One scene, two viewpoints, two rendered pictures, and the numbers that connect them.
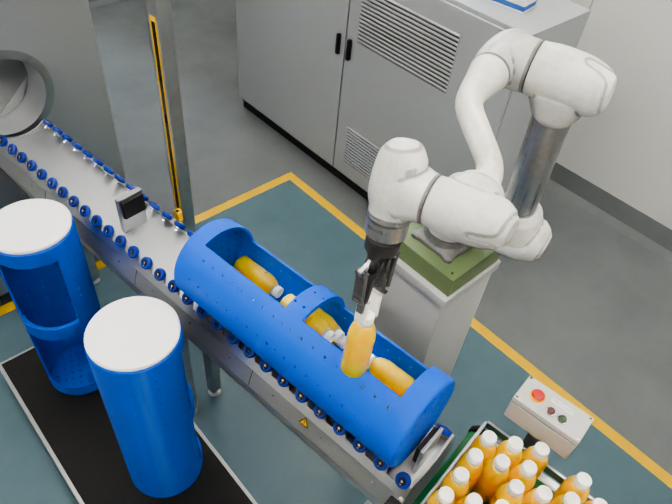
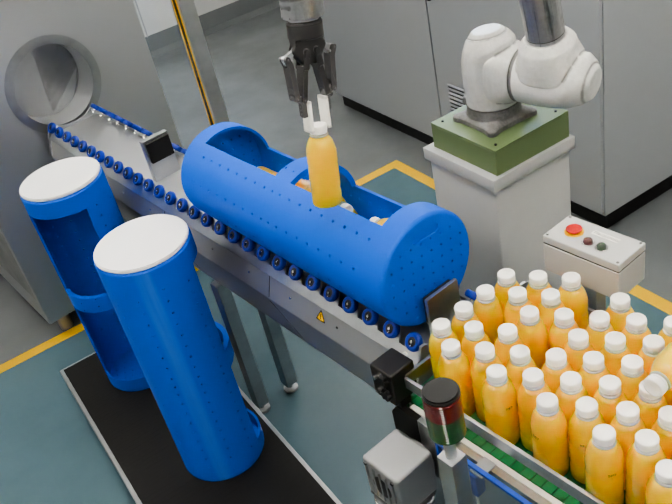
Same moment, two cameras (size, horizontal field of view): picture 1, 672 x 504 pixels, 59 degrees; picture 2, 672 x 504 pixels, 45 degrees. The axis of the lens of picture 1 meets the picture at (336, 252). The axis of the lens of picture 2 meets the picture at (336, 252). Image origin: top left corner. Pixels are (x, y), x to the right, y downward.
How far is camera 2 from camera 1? 0.96 m
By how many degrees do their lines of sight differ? 19
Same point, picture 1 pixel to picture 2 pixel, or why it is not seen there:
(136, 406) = (150, 324)
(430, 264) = (471, 141)
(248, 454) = (326, 448)
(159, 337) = (165, 242)
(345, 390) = (329, 236)
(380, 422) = (363, 257)
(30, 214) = (62, 169)
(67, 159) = (111, 134)
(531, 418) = (568, 257)
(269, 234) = not seen: hidden behind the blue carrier
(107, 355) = (112, 261)
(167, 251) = not seen: hidden behind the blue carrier
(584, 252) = not seen: outside the picture
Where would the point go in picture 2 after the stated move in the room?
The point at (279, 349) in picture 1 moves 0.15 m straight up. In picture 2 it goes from (271, 219) to (256, 168)
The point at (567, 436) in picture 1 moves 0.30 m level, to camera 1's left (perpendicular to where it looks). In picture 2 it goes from (605, 262) to (465, 264)
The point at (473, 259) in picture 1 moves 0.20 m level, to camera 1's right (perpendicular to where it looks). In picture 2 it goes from (525, 129) to (599, 124)
